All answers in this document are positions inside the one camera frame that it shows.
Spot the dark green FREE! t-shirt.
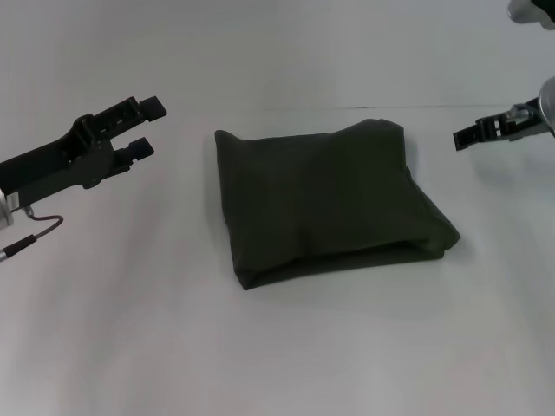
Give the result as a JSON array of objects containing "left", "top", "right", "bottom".
[{"left": 214, "top": 117, "right": 462, "bottom": 290}]

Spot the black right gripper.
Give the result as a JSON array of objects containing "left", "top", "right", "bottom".
[{"left": 452, "top": 97, "right": 545, "bottom": 153}]

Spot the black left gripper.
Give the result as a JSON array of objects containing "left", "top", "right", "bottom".
[{"left": 0, "top": 94, "right": 168, "bottom": 205}]

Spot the dark red left arm cable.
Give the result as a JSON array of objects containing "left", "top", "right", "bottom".
[{"left": 0, "top": 206, "right": 66, "bottom": 263}]

